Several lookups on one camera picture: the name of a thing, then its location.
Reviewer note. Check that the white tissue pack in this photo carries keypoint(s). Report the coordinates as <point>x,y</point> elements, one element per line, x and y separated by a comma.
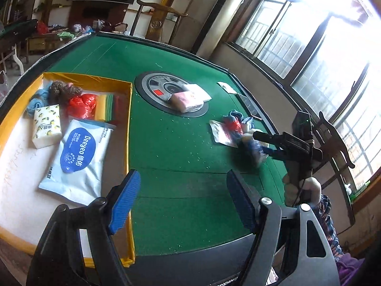
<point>198,91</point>

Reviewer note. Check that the blue white tissue bag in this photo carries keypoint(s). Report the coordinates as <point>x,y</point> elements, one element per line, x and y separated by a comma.
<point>252,149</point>

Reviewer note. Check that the smartphone on table edge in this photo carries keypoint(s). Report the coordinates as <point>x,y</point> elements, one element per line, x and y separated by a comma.
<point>250,108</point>

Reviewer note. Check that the white red-text packet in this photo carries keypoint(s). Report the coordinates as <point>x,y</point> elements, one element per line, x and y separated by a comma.
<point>221,135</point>

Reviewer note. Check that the pink tissue pack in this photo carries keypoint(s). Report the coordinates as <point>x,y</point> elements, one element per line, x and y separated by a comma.
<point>186,101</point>

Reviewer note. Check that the light blue knotted cloth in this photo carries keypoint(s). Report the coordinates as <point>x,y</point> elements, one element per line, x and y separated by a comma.
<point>41,98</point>

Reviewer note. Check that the yellow cardboard box tray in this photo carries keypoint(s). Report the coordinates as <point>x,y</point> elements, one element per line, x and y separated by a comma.
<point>25,208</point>

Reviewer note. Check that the right hand white glove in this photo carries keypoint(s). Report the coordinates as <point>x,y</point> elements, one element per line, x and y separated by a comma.
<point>307,191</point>

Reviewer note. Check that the white folded napkin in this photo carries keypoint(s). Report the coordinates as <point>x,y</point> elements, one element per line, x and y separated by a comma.
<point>227,88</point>

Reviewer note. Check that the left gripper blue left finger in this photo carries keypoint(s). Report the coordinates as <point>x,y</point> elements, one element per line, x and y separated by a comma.
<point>121,199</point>

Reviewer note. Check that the white blue wet wipes pack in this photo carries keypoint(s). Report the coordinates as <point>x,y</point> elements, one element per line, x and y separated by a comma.
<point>76,170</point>

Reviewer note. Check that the white standing air conditioner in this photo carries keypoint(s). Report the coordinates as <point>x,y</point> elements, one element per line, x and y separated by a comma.
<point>215,25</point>

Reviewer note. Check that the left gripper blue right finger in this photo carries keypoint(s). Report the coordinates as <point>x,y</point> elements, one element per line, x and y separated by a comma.
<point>245,199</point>

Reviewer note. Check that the yellow green red sponges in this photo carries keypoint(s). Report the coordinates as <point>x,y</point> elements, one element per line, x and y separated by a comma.
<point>111,108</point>

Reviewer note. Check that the red plastic bag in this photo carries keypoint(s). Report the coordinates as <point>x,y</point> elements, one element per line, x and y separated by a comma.
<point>82,107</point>

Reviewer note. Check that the wooden chair by window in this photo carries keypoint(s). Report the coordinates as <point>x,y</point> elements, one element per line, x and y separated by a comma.
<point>332,145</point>

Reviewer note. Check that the brown pink knitted cloth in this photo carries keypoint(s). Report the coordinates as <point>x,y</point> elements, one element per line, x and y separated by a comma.
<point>61,92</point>

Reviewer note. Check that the lemon print tissue pack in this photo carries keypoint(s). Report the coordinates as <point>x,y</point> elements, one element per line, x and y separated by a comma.
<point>47,129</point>

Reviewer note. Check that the round mahjong table console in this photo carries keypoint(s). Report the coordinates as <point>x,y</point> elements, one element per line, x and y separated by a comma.
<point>156,88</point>

